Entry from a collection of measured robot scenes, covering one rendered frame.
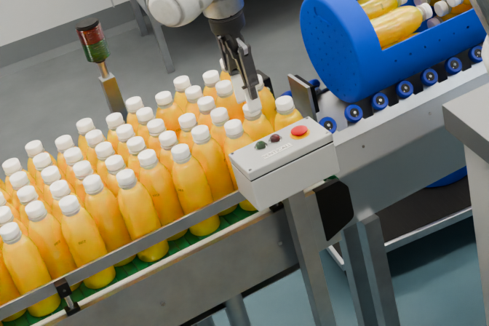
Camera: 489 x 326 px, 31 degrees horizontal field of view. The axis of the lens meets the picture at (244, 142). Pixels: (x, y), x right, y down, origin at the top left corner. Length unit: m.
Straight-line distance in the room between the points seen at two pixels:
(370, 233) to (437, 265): 0.80
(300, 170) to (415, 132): 0.49
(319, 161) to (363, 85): 0.32
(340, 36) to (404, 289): 1.22
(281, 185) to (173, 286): 0.35
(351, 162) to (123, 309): 0.66
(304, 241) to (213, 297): 0.25
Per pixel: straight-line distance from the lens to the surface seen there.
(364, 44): 2.06
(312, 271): 2.02
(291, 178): 1.83
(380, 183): 2.29
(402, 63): 2.14
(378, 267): 2.44
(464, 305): 2.98
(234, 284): 2.04
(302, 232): 1.95
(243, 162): 1.81
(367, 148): 2.18
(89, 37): 2.28
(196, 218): 1.93
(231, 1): 1.82
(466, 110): 1.90
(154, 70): 4.95
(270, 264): 2.06
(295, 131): 1.84
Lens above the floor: 2.06
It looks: 31 degrees down
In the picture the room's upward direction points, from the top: 16 degrees counter-clockwise
